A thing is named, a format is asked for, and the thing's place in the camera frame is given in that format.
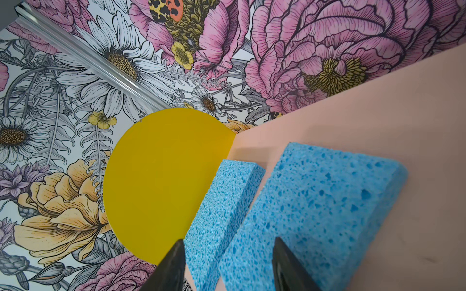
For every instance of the large blue sponge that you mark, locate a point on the large blue sponge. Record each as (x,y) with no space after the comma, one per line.
(218,219)

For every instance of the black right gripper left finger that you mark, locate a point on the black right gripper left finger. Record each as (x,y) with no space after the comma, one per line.
(169,274)

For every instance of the yellow wooden shelf unit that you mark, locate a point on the yellow wooden shelf unit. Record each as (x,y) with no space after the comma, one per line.
(415,115)

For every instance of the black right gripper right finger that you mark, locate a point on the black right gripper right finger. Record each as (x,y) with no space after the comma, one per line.
(289,274)

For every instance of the aluminium corner post left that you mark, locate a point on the aluminium corner post left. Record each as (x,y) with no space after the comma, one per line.
(53,34)

